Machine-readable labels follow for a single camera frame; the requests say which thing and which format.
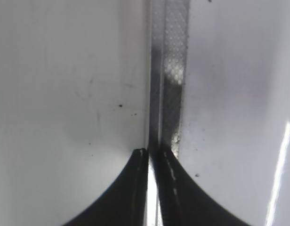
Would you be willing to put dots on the white magnetic whiteboard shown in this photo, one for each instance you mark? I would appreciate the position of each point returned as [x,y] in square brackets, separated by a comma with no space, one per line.
[220,100]

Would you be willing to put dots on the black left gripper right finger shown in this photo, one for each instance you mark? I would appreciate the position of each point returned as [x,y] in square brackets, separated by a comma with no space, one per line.
[182,201]

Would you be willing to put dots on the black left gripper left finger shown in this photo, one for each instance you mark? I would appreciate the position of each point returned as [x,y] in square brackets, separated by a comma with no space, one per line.
[123,203]

